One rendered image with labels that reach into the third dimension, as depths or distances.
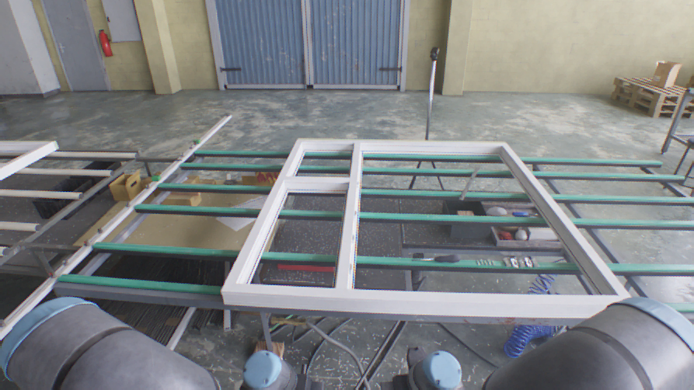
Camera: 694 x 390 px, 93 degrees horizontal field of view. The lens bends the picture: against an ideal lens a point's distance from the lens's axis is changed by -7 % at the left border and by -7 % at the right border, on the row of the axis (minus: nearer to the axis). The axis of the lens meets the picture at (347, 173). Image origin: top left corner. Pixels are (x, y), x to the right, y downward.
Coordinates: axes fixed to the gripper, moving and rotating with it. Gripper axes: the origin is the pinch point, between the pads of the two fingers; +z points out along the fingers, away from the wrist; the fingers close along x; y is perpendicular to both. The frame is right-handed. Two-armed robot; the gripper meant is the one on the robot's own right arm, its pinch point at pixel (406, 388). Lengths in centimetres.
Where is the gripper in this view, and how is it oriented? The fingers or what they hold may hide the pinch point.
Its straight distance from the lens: 132.1
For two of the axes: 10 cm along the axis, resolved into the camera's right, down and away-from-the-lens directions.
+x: 9.8, 0.2, 1.8
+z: -1.5, 6.3, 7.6
